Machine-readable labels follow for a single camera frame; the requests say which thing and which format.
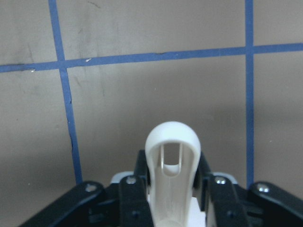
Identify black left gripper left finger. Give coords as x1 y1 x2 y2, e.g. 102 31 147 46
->
22 151 152 227

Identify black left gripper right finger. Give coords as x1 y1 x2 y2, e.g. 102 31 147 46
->
193 154 303 227

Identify beige plastic dustpan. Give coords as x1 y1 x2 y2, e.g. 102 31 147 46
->
145 122 201 227

